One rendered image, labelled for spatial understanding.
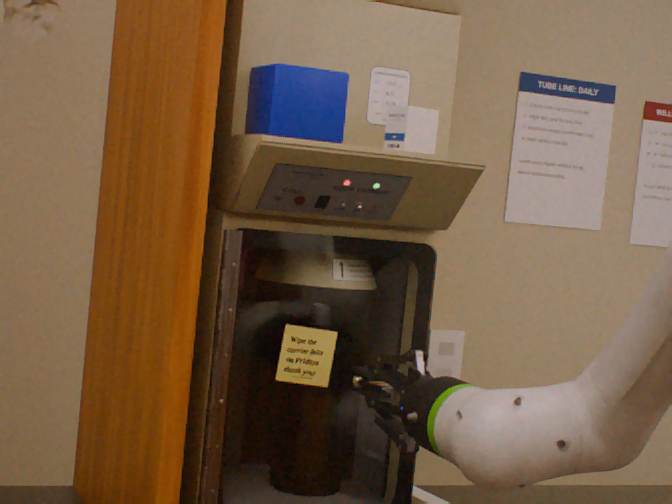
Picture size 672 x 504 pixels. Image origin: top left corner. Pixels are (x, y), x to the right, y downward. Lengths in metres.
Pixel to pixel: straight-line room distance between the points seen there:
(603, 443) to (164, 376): 0.54
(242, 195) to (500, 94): 0.82
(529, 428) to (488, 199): 1.01
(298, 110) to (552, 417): 0.50
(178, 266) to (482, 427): 0.44
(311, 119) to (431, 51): 0.26
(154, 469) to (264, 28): 0.58
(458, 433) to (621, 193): 1.17
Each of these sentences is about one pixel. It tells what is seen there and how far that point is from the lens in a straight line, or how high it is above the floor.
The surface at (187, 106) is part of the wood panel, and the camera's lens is 1.57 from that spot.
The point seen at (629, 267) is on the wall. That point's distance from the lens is 2.48.
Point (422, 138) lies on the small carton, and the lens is 1.66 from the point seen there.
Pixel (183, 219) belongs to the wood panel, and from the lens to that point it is 1.54.
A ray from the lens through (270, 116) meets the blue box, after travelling 1.56.
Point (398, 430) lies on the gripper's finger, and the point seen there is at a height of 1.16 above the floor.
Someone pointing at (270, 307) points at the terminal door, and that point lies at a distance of 1.67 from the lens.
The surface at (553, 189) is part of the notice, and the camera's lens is 2.37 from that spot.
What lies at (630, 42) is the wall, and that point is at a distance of 2.47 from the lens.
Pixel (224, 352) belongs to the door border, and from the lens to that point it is 1.66.
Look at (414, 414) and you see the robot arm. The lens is 1.47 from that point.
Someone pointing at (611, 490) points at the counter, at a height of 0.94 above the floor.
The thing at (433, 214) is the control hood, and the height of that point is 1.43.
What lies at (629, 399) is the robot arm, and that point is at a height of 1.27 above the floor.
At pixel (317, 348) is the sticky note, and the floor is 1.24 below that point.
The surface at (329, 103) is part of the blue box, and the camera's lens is 1.58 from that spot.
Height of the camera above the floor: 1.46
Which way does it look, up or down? 3 degrees down
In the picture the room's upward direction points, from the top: 6 degrees clockwise
